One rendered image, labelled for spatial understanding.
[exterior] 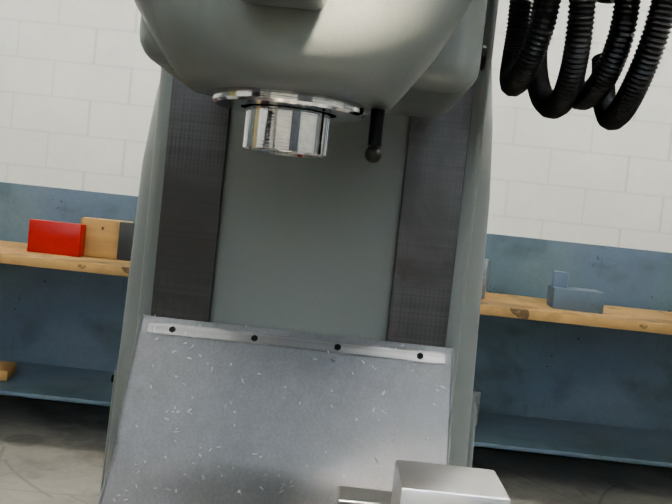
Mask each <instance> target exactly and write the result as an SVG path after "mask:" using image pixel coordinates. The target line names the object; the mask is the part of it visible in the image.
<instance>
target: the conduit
mask: <svg viewBox="0 0 672 504"><path fill-rule="evenodd" d="M533 1H534V2H533V3H532V2H531V1H529V0H510V1H509V3H510V5H509V8H510V9H509V10H508V11H509V14H508V16H509V17H508V18H507V20H508V22H507V25H508V26H507V27H506V28H507V30H506V31H505V32H506V33H507V34H506V35H505V36H506V38H505V42H504V44H505V45H504V46H503V47H504V49H503V53H502V54H503V56H502V60H501V61H502V62H501V68H500V73H499V74H500V75H499V82H500V87H501V91H502V92H503V93H505V94H506V95H507V96H513V97H517V96H519V95H520V94H522V93H523V92H525V91H526V90H527V89H528V94H529V97H530V100H531V102H532V105H533V106H534V108H535V109H536V110H537V112H538V113H539V114H540V115H541V116H543V117H545V118H550V119H557V118H560V117H562V116H563V115H565V114H567V113H568V112H569V111H570V110H571V109H572V108H573V109H577V110H588V109H590V108H592V107H593V108H594V113H595V116H596V119H597V122H598V124H599V125H600V126H601V127H603V128H604V129H606V130H618V129H620V128H622V127H623V126H624V125H625V124H627V123H628V122H629V121H630V120H631V118H632V117H633V116H634V114H635V113H636V111H637V109H638V108H639V106H640V105H641V102H643V99H644V98H645V95H646V94H647V91H648V87H650V83H652V79H653V78H654V74H656V69H658V65H659V64H660V61H659V60H661V59H662V57H661V55H663V54H664V52H663V50H664V49H666V47H665V45H666V44H667V43H668V42H667V39H669V38H670V37H669V35H668V34H670V33H671V30H670V29H671V28H672V0H651V1H650V2H651V5H650V6H649V8H650V10H648V11H647V12H648V13H649V14H648V15H647V16H646V17H647V20H645V23H646V24H645V25H644V26H643V27H644V30H642V33H643V34H642V35H641V36H640V37H641V39H640V40H639V43H640V44H638V45H637V48H638V49H636V50H635V52H636V53H635V54H633V56H634V58H633V59H632V63H630V67H628V71H627V72H626V75H625V79H623V82H622V83H621V86H620V89H618V92H617V93H616V92H615V91H616V89H615V84H616V82H617V80H618V79H619V76H621V72H623V67H625V63H626V62H627V58H628V57H629V53H630V50H631V49H630V48H632V43H633V42H634V39H633V37H635V34H634V32H635V31H636V28H635V27H636V26H637V25H638V24H637V23H636V21H637V20H638V17H637V16H638V15H639V14H640V13H639V11H638V10H639V9H640V8H641V7H640V6H639V4H640V3H641V1H640V0H614V1H613V2H611V1H610V0H569V3H570V5H569V6H568V7H569V10H568V11H567V12H568V13H569V15H568V16H567V18H568V19H569V20H568V21H567V22H566V23H567V24H568V26H567V27H566V29H567V31H566V32H565V33H566V34H567V35H566V36H565V39H566V40H565V42H564V43H565V45H564V47H563V48H564V50H563V55H562V60H561V62H562V63H561V64H560V66H561V67H560V69H559V70H560V71H559V73H558V74H559V75H558V78H557V82H556V85H555V87H554V89H553V90H552V87H551V85H550V80H549V75H548V65H547V64H548V62H547V60H548V59H547V53H548V52H547V51H548V47H549V45H550V41H551V40H552V35H553V33H554V32H553V30H555V27H554V25H556V24H557V23H556V21H555V20H557V19H558V17H557V14H559V11H558V9H559V8H560V5H559V4H560V3H561V2H562V1H561V0H533ZM596 2H598V3H603V4H613V3H614V4H615V5H614V6H613V8H614V10H613V11H612V13H613V14H614V15H612V16H611V17H612V20H611V21H610V22H611V25H610V26H609V27H610V30H608V33H609V34H608V35H607V39H606V43H605V44H604V48H603V51H602V53H599V54H597V55H595V56H593V58H592V60H591V61H592V63H591V64H592V67H591V68H592V70H591V71H592V73H591V75H590V77H589V78H588V80H586V82H585V76H586V75H585V74H586V72H587V71H586V69H587V65H588V63H589V62H588V60H589V55H590V52H589V51H590V50H591V47H590V46H591V44H592V43H591V40H592V39H593V38H592V37H591V35H592V34H593V32H592V30H593V29H594V27H593V26H592V25H593V24H594V23H595V22H594V21H593V20H594V19H595V16H594V14H595V13H596V12H595V10H594V9H595V8H596V6H595V4H596ZM531 4H532V5H533V6H532V7H531V6H530V5H531ZM530 9H531V10H532V11H530ZM530 14H531V15H530ZM529 18H530V19H529ZM528 22H529V23H528Z"/></svg>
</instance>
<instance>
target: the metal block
mask: <svg viewBox="0 0 672 504"><path fill-rule="evenodd" d="M510 501H511V500H510V498H509V496H508V494H507V492H506V491H505V489H504V487H503V485H502V484H501V482H500V480H499V478H498V477H497V475H496V473H495V471H494V470H490V469H480V468H471V467H462V466H452V465H443V464H434V463H425V462H415V461H406V460H396V462H395V471H394V480H393V489H392V498H391V504H510Z"/></svg>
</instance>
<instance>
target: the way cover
mask: <svg viewBox="0 0 672 504"><path fill-rule="evenodd" d="M200 324H201V326H200V327H199V325H200ZM154 327H156V328H155V332H153V328H154ZM185 332H186V334H185ZM184 334H185V335H184ZM157 337H158V339H156V338H157ZM155 339H156V340H155ZM185 342H187V344H184V343H185ZM403 344H404V346H402V347H401V345H403ZM193 345H194V346H193ZM192 346H193V347H192ZM190 347H192V348H190ZM395 347H397V349H396V348H395ZM174 350H176V352H174V353H172V351H174ZM328 351H329V353H328ZM419 351H421V352H419ZM199 354H200V355H201V356H202V357H200V356H199ZM187 357H190V358H191V360H190V359H187ZM454 357H455V348H445V347H436V346H426V345H417V344H408V343H399V342H389V341H380V340H371V339H361V338H352V337H343V336H333V335H324V334H315V333H306V332H296V331H287V330H278V329H268V328H259V327H250V326H247V327H245V326H240V325H231V324H222V323H213V322H203V321H194V320H185V319H175V318H166V317H157V316H155V317H154V316H147V315H141V317H140V322H139V327H138V332H137V336H136V341H135V346H134V351H133V355H132V360H131V365H130V370H129V375H128V379H127V384H126V389H125V394H124V399H123V403H122V408H121V413H120V418H119V423H118V427H117V432H116V437H115V442H114V446H113V451H112V455H111V460H110V463H109V467H108V471H107V474H106V478H105V481H104V484H103V488H102V491H101V495H100V498H99V501H98V504H336V501H337V491H338V487H339V486H345V487H355V488H364V489H369V488H372V489H373V490H383V491H392V489H393V480H394V471H395V462H396V460H406V461H415V462H425V463H434V464H443V465H450V443H451V421H452V400H453V378H454ZM313 358H316V359H317V360H314V359H313ZM333 358H334V359H335V361H330V359H333ZM362 360H363V361H364V362H365V363H364V364H363V363H362ZM207 363H209V364H207ZM231 363H232V365H231V366H230V364H231ZM152 364H153V367H152ZM412 364H417V365H412ZM372 366H374V368H376V370H374V368H373V367H372ZM212 367H213V370H212V372H211V368H212ZM412 370H414V371H412ZM424 370H426V372H423V373H422V372H421V371H424ZM352 372H353V373H354V375H353V374H352ZM257 373H261V375H257ZM175 375H177V376H178V377H177V378H176V377H175ZM242 379H243V381H244V383H243V382H242ZM182 383H184V384H186V386H184V385H183V384H182ZM435 383H436V384H438V385H439V386H438V387H437V386H436V385H434V384H435ZM150 385H152V389H151V388H150ZM441 385H442V386H444V387H445V389H443V388H442V387H440V386H441ZM284 386H286V388H284ZM435 389H437V390H439V392H438V391H435ZM331 390H333V392H331ZM384 391H385V393H384V395H382V393H383V392H384ZM191 396H193V399H192V397H191ZM283 397H285V398H284V399H283ZM230 402H231V403H232V404H230ZM300 402H301V403H300ZM299 403H300V405H299ZM433 403H435V405H436V406H434V405H433ZM226 404H227V405H226ZM225 405H226V407H225ZM330 405H332V406H333V408H332V407H331V406H330ZM175 406H176V409H174V407H175ZM374 407H375V410H374V412H372V411H373V408H374ZM190 408H191V409H192V410H190V411H189V412H190V413H192V414H190V413H189V412H187V411H188V410H189V409H190ZM167 410H169V411H168V412H167V413H165V412H166V411H167ZM381 410H383V411H384V412H383V413H382V411H381ZM171 411H175V413H174V412H171ZM177 411H180V412H179V413H176V412H177ZM233 411H236V413H233ZM385 412H387V413H386V414H384V413H385ZM165 417H166V418H168V419H169V421H168V420H166V419H164V418H165ZM356 418H357V421H356ZM397 418H399V419H398V420H397V421H396V419H397ZM378 419H380V420H381V421H379V420H378ZM234 424H235V427H234ZM136 425H138V426H139V427H138V428H137V427H136ZM176 428H178V429H176ZM175 429H176V430H175ZM174 431H179V432H174ZM390 436H392V437H394V438H392V437H390ZM427 437H429V438H428V440H427V439H426V438H427ZM382 438H384V440H382ZM174 440H176V442H174ZM392 440H395V442H392ZM218 446H221V447H219V448H216V447H218ZM199 447H202V448H201V449H200V448H199ZM210 448H212V450H211V452H209V450H210ZM386 449H387V450H388V453H387V451H386ZM325 451H327V453H326V452H325ZM252 453H257V455H252ZM199 454H201V457H200V456H199ZM164 456H166V458H164ZM259 456H262V458H260V457H259ZM375 457H376V458H377V459H378V461H379V462H378V463H377V461H376V460H375V459H374V458H375ZM145 460H146V463H144V461H145ZM192 462H193V463H196V465H195V464H193V463H192ZM135 463H136V464H138V465H134V464H135ZM306 465H308V466H307V467H306ZM218 466H220V467H218ZM232 466H233V467H234V469H232ZM380 466H383V467H380ZM181 467H182V469H183V470H180V468H181ZM279 469H281V470H282V471H279ZM139 470H140V472H138V473H136V472H137V471H139ZM266 473H267V474H268V475H267V476H265V477H264V476H263V475H264V474H266ZM183 474H185V475H184V476H183ZM278 474H280V477H278ZM202 475H204V477H205V479H204V480H203V478H202ZM221 475H223V476H222V477H221ZM343 475H346V476H345V477H344V476H343ZM342 477H344V478H342ZM380 478H381V480H380ZM291 480H293V481H292V483H290V481H291ZM282 483H284V484H286V486H285V485H283V484H282ZM135 484H137V488H136V485H135ZM282 485H283V486H284V487H283V488H282V489H281V488H280V487H281V486H282ZM292 485H294V486H292ZM260 486H261V487H262V488H263V489H264V490H262V489H261V488H260ZM290 486H292V487H290ZM154 487H156V489H154ZM166 488H169V489H171V490H170V491H169V490H166ZM175 489H177V493H175ZM125 490H128V491H127V492H126V491H125ZM239 490H241V491H240V492H241V493H242V494H240V492H239V493H238V492H237V491H239ZM282 490H284V491H282ZM280 491H282V492H280ZM117 495H120V496H118V497H117ZM330 497H331V499H330ZM113 498H115V500H116V502H114V501H113ZM127 498H128V500H127V501H124V499H127Z"/></svg>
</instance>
